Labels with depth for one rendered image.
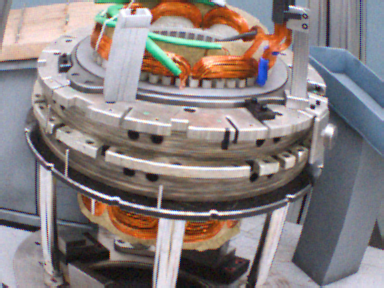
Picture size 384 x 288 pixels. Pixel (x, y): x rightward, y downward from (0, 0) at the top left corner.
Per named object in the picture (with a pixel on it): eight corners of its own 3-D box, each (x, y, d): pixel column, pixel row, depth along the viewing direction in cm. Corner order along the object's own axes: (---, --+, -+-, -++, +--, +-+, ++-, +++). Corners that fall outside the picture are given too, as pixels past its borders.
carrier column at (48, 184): (46, 279, 120) (42, 134, 111) (44, 270, 122) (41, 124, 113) (63, 282, 120) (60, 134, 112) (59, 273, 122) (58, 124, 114)
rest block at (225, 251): (216, 269, 128) (224, 236, 126) (176, 255, 131) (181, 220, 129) (234, 256, 132) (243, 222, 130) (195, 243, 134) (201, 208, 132)
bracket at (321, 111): (297, 158, 105) (304, 108, 103) (309, 146, 108) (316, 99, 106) (312, 164, 105) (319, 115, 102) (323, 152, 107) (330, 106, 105)
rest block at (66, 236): (95, 251, 128) (95, 238, 127) (66, 256, 125) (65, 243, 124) (77, 235, 131) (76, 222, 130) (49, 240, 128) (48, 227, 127)
